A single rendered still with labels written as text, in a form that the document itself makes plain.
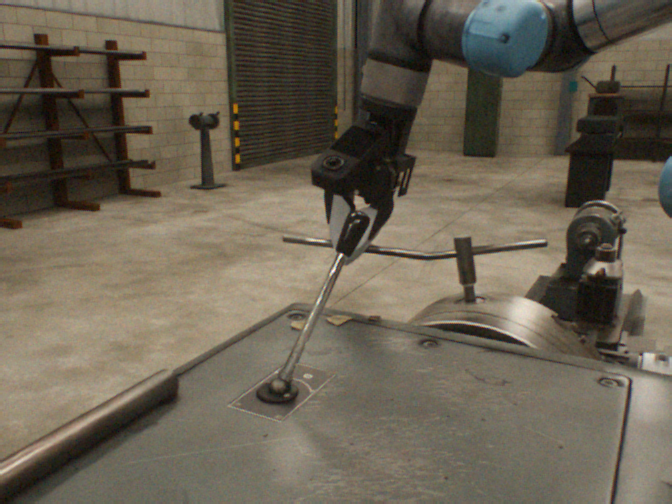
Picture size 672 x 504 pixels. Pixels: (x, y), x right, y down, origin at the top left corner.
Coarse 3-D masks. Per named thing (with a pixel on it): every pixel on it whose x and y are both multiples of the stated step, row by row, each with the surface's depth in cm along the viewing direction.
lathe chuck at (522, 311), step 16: (432, 304) 83; (448, 304) 78; (464, 304) 76; (480, 304) 76; (496, 304) 76; (512, 304) 76; (528, 304) 77; (416, 320) 77; (512, 320) 71; (528, 320) 72; (544, 320) 74; (544, 336) 70; (560, 336) 72; (576, 352) 71; (592, 352) 74
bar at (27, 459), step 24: (144, 384) 47; (168, 384) 48; (96, 408) 43; (120, 408) 44; (144, 408) 46; (72, 432) 41; (96, 432) 42; (24, 456) 38; (48, 456) 39; (72, 456) 41; (0, 480) 36; (24, 480) 38
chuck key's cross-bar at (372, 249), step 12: (288, 240) 80; (300, 240) 80; (312, 240) 80; (324, 240) 80; (516, 240) 75; (528, 240) 75; (540, 240) 74; (372, 252) 79; (384, 252) 78; (396, 252) 78; (408, 252) 78; (420, 252) 77; (432, 252) 77; (444, 252) 77; (480, 252) 76; (492, 252) 76
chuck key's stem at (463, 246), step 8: (456, 240) 76; (464, 240) 75; (456, 248) 76; (464, 248) 76; (464, 256) 76; (472, 256) 76; (464, 264) 76; (472, 264) 76; (464, 272) 76; (472, 272) 76; (464, 280) 76; (472, 280) 76; (464, 288) 77; (472, 288) 77; (464, 296) 78; (472, 296) 77
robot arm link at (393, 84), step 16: (368, 64) 69; (384, 64) 68; (368, 80) 69; (384, 80) 68; (400, 80) 68; (416, 80) 68; (368, 96) 70; (384, 96) 68; (400, 96) 68; (416, 96) 69
